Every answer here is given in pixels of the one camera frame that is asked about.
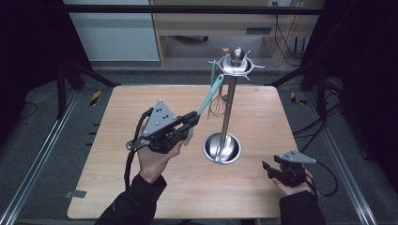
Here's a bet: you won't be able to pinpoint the grey floor tape patch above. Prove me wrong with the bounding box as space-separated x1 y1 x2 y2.
64 189 88 200

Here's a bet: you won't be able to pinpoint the black floor cable bundle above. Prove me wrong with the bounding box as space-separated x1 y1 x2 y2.
292 76 345 150

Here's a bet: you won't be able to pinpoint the black frame strut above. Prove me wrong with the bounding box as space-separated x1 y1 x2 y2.
55 59 121 120
268 60 329 118

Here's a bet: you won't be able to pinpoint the wooden-handled steel whisk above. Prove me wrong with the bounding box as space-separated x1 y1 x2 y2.
209 46 230 118

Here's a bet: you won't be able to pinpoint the aluminium floor rail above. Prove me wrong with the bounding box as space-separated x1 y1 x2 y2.
0 90 80 225
303 93 379 225

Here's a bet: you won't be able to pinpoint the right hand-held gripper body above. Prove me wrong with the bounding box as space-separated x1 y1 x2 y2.
273 149 317 188

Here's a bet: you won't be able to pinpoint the person's left hand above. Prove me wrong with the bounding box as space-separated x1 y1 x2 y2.
137 123 184 185

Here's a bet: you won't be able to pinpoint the person's right hand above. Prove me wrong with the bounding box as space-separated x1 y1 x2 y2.
271 170 314 198

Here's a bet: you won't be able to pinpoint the black hanging desk cables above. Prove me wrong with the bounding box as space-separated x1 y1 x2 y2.
273 1 304 67

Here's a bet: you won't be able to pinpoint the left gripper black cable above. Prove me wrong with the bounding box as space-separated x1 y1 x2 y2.
123 107 155 190

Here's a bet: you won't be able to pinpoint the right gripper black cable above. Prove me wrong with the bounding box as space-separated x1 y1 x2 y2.
308 158 340 198

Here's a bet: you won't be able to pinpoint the steel utensil rack stand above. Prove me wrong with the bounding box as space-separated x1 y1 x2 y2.
203 46 267 165

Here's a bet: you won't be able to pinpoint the white cabinet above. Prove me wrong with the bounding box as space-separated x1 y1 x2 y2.
63 0 161 62

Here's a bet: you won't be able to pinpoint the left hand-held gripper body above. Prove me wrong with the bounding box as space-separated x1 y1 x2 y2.
126 98 189 155

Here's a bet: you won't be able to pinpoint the light wooden desk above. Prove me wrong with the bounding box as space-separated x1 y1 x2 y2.
149 0 327 68

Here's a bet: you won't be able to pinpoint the teal-handled pastry brush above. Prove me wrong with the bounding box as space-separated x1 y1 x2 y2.
182 73 225 147

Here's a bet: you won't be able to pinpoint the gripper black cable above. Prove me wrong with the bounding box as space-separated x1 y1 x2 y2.
123 107 155 190
308 158 340 198

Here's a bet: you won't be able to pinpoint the black horizontal frame bar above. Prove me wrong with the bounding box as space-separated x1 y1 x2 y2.
64 4 325 16

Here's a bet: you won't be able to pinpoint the yellow black floor tape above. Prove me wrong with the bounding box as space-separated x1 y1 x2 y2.
89 90 103 107
289 91 308 106

